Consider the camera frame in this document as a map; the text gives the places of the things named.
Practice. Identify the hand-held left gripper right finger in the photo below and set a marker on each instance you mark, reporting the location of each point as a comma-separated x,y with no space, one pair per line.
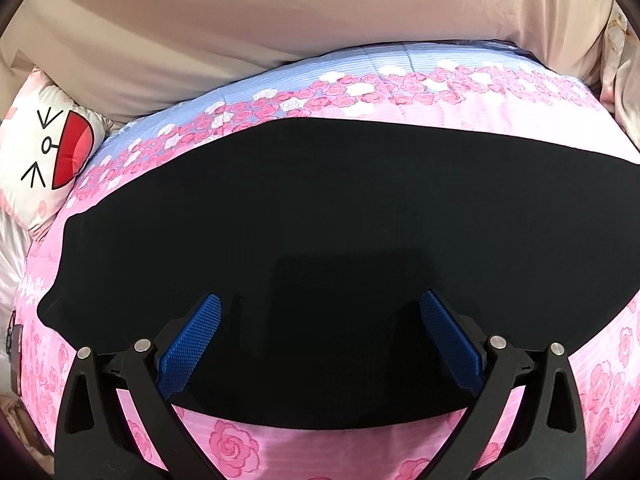
450,332

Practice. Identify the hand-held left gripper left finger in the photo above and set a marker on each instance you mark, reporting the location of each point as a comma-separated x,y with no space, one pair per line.
192,332

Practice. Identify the black pants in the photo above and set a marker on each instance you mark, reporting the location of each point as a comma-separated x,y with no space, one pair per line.
325,270

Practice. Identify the white satin cloth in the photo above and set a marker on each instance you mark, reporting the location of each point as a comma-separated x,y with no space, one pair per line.
10,260

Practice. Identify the cartoon face pillow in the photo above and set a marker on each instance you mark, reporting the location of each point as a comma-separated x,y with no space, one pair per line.
47,155

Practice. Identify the pink floral quilt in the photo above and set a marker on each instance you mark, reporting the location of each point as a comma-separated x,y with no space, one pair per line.
380,85

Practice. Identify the cream floral pillow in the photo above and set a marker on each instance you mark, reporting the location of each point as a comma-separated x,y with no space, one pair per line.
622,60

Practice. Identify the beige padded headboard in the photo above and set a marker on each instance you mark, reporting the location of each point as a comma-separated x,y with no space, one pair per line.
280,15

